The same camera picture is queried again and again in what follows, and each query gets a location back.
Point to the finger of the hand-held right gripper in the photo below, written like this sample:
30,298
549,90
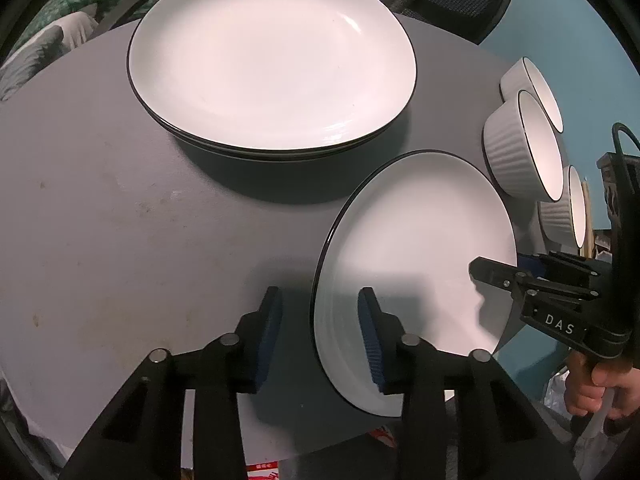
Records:
565,265
500,275

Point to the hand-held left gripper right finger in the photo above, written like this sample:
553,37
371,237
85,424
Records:
372,345

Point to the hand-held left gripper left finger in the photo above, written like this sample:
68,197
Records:
267,340

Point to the white ribbed bowl black rim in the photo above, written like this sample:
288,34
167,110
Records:
555,220
505,150
515,82

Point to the large white plate black rim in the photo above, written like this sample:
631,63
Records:
280,156
270,55
425,240

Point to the person's right hand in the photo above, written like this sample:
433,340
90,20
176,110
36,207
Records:
585,395

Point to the red and white packet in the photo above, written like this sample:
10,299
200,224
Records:
262,467
382,436

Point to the dark carved wooden object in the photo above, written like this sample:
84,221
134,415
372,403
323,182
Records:
607,180

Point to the white plastic bag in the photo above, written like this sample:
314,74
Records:
555,390

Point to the grey comforter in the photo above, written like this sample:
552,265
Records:
30,60

